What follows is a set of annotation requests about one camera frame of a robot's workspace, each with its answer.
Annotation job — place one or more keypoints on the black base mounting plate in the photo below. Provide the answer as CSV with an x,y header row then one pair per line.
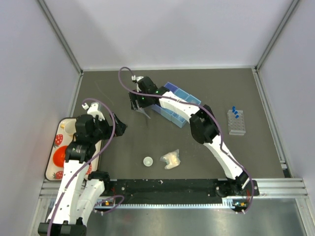
x,y
176,191

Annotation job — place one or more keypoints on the small white plastic cup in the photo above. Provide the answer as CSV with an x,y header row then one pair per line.
x,y
148,161

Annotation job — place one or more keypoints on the clear bag of cotton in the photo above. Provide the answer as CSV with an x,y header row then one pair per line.
x,y
171,159

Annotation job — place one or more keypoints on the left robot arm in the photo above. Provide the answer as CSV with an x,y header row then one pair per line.
x,y
79,191

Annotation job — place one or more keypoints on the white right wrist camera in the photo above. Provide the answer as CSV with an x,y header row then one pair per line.
x,y
136,79

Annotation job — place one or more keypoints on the orange plastic bowl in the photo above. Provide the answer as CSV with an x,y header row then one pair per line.
x,y
59,156

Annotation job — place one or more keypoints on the blue compartment organizer box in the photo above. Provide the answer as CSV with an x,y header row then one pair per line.
x,y
170,115

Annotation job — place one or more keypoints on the clear acrylic test tube rack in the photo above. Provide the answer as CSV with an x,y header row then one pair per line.
x,y
236,126

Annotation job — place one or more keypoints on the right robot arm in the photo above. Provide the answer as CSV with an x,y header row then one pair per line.
x,y
204,129

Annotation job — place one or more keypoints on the clear plastic funnel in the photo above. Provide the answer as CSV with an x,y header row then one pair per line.
x,y
141,110

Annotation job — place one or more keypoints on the grey slotted cable duct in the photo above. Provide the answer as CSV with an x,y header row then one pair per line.
x,y
226,204

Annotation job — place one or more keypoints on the cream ceramic mug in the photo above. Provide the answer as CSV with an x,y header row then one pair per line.
x,y
68,126

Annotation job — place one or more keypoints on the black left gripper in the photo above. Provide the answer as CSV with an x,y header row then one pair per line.
x,y
120,127

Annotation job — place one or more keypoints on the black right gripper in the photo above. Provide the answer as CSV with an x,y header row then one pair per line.
x,y
134,97

